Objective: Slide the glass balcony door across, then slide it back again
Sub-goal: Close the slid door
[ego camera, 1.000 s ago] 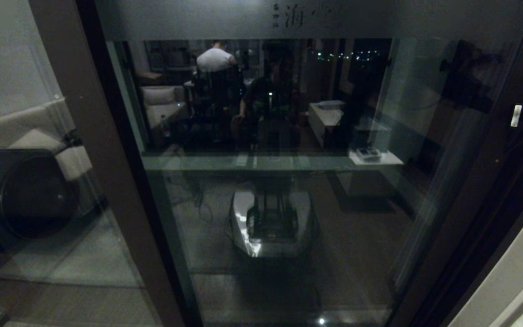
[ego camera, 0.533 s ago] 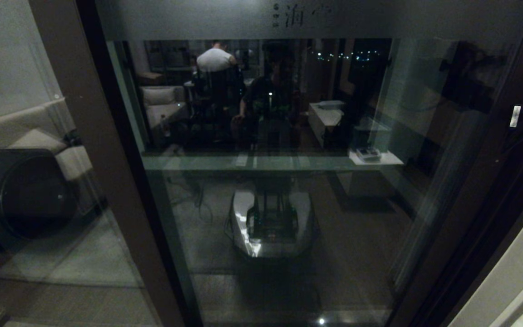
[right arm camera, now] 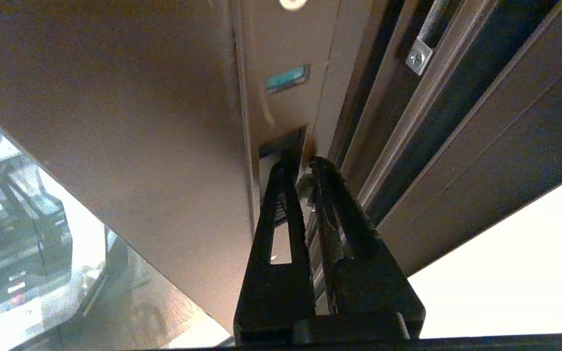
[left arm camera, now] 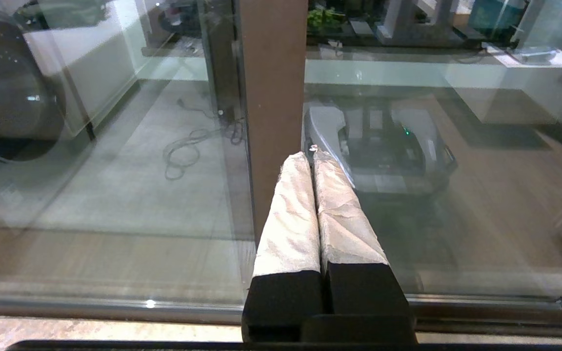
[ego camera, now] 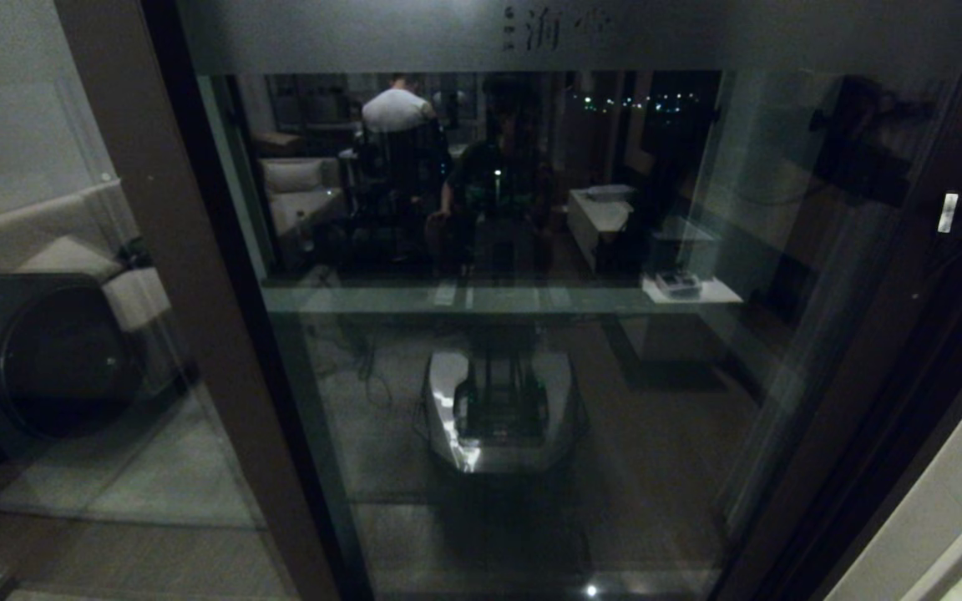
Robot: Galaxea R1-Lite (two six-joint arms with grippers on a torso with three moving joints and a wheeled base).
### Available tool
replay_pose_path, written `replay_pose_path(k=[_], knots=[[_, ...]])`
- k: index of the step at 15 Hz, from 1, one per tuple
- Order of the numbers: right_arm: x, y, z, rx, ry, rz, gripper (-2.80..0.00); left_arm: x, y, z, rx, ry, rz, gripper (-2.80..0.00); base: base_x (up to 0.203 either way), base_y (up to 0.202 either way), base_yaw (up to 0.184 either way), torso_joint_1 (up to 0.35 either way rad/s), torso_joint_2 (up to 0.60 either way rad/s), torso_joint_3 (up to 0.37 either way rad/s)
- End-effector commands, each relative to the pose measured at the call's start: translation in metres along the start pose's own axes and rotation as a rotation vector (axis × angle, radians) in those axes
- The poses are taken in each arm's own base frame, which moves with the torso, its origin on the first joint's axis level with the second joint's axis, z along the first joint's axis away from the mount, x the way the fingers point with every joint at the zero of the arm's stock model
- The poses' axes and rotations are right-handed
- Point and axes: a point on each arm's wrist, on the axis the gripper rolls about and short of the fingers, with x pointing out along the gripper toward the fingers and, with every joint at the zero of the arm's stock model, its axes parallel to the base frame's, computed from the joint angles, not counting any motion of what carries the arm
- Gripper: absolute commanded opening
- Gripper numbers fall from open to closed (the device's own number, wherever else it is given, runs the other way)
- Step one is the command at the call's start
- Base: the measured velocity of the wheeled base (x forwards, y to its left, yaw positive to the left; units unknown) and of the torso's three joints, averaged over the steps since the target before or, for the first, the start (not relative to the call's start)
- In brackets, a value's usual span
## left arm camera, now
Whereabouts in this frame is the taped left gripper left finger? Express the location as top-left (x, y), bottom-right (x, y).
top-left (241, 151), bottom-right (331, 343)

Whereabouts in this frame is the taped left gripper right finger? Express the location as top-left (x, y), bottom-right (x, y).
top-left (312, 148), bottom-right (412, 316)

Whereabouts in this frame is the metal sliding door track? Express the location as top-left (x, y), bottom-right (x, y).
top-left (0, 290), bottom-right (562, 338)

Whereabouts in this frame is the grey rug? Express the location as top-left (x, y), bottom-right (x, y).
top-left (0, 80), bottom-right (255, 240)

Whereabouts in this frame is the beige sofa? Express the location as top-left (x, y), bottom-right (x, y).
top-left (15, 0), bottom-right (141, 142)

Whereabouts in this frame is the dark green cloth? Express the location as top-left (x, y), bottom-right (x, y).
top-left (15, 0), bottom-right (112, 31)

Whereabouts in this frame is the brown fixed door frame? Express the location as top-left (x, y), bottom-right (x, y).
top-left (236, 0), bottom-right (309, 244)

